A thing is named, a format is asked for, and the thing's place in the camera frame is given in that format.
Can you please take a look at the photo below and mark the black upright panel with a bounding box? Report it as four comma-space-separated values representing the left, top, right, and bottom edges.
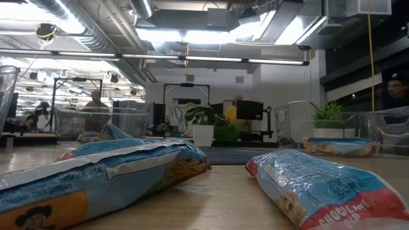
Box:
152, 102, 167, 135

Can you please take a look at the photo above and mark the small green background plant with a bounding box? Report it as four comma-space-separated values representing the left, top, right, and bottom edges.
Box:
155, 121, 170, 135

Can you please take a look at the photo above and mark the person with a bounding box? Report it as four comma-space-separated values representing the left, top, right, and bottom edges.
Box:
224, 94, 247, 123
80, 89, 112, 132
26, 100, 51, 131
382, 72, 409, 111

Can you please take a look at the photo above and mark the white draped cloth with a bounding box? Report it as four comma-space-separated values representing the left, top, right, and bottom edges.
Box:
172, 102, 201, 128

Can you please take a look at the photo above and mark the long ceiling light bar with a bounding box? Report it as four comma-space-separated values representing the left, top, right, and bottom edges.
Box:
0, 47, 310, 66

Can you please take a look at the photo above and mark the black monitor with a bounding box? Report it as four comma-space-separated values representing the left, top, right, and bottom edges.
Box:
235, 100, 265, 121

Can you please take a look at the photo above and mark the blue brown Chewy granola bar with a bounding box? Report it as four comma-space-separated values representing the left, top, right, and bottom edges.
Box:
302, 136, 381, 158

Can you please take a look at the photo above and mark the black yellow ceiling cable reel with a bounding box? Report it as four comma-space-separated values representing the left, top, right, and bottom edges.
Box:
34, 22, 59, 42

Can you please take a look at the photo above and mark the yellow extension cable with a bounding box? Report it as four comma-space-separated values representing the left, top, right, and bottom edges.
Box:
366, 0, 375, 112

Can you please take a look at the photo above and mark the clear plastic bin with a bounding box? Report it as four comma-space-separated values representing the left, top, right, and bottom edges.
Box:
0, 65, 20, 135
274, 100, 409, 160
53, 105, 151, 140

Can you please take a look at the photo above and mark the blue orange-panel granola bar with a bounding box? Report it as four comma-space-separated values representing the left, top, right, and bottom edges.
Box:
0, 139, 212, 230

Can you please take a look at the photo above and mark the black frame stand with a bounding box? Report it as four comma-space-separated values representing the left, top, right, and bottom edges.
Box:
162, 82, 211, 106
50, 76, 104, 130

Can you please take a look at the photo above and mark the spiky plant in white pot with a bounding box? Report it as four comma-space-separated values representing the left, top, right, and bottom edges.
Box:
311, 100, 359, 139

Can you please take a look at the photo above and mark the broadleaf plant in white pot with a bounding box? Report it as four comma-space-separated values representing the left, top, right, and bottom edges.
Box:
184, 105, 241, 148

